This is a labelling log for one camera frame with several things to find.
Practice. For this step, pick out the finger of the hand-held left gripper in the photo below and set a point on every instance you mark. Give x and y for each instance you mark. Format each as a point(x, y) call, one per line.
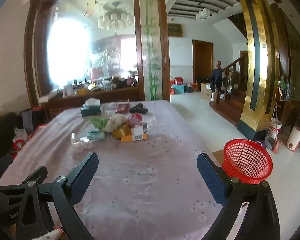
point(32, 175)

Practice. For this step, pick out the gold tape roll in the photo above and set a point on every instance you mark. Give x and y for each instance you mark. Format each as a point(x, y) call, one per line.
point(120, 131)

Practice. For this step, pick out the black hand tool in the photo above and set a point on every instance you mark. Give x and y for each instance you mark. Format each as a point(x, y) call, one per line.
point(138, 108)

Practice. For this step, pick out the wooden sideboard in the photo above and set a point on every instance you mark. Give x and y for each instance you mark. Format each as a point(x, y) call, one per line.
point(95, 97)

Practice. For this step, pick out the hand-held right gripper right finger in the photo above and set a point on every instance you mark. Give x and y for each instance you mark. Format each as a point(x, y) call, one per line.
point(211, 180)

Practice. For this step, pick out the red plastic basket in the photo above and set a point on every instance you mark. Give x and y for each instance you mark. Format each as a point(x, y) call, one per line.
point(247, 161)

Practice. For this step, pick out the white ceiling lamp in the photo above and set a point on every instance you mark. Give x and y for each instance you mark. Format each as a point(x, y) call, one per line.
point(202, 13)

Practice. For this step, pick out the brown cardboard box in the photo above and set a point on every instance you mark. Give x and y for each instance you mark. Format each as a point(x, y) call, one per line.
point(206, 92)

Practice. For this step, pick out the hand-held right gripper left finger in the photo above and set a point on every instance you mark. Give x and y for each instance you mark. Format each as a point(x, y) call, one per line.
point(83, 180)

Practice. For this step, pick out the dark red packet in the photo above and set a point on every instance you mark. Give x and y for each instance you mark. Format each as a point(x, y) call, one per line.
point(121, 108)

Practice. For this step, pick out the framed picture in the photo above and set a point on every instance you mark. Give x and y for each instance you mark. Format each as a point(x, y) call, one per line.
point(175, 30)

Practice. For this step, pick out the pink tablecloth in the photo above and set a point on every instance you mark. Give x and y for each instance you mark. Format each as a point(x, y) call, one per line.
point(140, 180)

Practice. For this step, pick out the white cylindrical appliance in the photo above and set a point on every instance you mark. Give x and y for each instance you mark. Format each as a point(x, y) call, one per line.
point(295, 138)

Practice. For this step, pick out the green plastic bag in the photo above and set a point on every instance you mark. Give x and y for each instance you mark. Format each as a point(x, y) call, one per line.
point(99, 122)

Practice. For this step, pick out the wooden staircase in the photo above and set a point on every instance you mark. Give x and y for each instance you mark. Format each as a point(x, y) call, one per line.
point(230, 100)

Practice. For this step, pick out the white bucket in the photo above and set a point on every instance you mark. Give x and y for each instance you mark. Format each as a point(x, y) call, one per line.
point(275, 130)

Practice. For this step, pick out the bamboo painted panel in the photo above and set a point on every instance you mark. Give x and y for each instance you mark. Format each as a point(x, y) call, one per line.
point(151, 42)

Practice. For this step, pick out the purple item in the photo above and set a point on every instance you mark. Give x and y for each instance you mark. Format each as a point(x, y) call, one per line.
point(260, 143)

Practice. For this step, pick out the clear plastic wrapper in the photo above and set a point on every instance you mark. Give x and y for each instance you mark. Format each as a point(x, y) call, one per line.
point(75, 138)

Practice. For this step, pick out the gold pillar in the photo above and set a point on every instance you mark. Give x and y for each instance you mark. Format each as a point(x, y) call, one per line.
point(257, 62)

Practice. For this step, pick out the red snack packet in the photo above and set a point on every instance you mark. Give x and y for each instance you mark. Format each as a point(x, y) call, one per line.
point(135, 118)

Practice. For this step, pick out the orange cardboard box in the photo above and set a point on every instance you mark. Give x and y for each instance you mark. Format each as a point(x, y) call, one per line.
point(136, 136)

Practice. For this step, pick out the teal packet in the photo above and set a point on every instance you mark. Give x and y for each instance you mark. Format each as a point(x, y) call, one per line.
point(96, 135)

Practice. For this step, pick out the teal tissue box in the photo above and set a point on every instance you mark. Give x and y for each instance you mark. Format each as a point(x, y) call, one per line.
point(91, 109)

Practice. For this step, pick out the black bag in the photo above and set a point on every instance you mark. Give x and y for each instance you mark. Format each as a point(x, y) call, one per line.
point(30, 118)

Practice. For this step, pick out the wooden door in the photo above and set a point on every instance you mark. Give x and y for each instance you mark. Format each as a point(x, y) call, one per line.
point(202, 60)

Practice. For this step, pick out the dustpan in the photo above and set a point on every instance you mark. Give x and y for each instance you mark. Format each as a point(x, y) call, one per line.
point(272, 143)

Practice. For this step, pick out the red white plastic bag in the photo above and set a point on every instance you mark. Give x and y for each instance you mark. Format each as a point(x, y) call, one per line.
point(20, 137)

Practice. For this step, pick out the red box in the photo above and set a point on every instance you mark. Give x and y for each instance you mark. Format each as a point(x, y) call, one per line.
point(179, 81)

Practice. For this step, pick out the person in dark clothes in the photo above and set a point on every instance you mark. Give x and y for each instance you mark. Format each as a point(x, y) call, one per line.
point(216, 80)

